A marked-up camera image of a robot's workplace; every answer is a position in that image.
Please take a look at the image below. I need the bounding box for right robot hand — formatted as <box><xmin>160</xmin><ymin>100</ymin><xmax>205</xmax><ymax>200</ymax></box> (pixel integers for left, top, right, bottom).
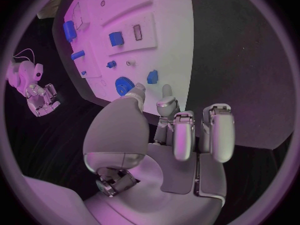
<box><xmin>23</xmin><ymin>82</ymin><xmax>62</xmax><ymax>118</ymax></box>

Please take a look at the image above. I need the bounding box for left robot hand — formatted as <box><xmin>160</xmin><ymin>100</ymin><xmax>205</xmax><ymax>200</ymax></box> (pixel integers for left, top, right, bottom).
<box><xmin>81</xmin><ymin>82</ymin><xmax>236</xmax><ymax>225</ymax></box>

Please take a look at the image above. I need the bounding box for white task board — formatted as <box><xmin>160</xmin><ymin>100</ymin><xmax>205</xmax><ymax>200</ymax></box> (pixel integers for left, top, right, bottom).
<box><xmin>62</xmin><ymin>0</ymin><xmax>195</xmax><ymax>117</ymax></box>

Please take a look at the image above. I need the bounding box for long blue peg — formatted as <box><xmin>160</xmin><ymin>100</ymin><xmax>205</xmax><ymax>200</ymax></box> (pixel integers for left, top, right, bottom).
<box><xmin>70</xmin><ymin>49</ymin><xmax>85</xmax><ymax>61</ymax></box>

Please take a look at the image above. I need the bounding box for large blue cylinder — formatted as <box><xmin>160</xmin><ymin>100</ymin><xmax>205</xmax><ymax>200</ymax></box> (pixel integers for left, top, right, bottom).
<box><xmin>62</xmin><ymin>20</ymin><xmax>78</xmax><ymax>43</ymax></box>

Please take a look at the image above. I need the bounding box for blue gear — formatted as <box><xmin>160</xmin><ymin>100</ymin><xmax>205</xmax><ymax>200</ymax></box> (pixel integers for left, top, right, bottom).
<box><xmin>114</xmin><ymin>76</ymin><xmax>137</xmax><ymax>97</ymax></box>

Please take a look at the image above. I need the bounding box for blue square block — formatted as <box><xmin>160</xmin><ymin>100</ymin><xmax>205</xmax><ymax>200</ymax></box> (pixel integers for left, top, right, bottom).
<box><xmin>108</xmin><ymin>31</ymin><xmax>125</xmax><ymax>48</ymax></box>

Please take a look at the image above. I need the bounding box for blue hexagonal block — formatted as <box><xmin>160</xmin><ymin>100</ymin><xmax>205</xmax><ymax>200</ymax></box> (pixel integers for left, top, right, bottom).
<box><xmin>146</xmin><ymin>69</ymin><xmax>159</xmax><ymax>85</ymax></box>

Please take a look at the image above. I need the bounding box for white cable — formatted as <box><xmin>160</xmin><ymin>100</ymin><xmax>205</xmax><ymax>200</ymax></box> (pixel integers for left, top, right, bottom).
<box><xmin>12</xmin><ymin>48</ymin><xmax>36</xmax><ymax>64</ymax></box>

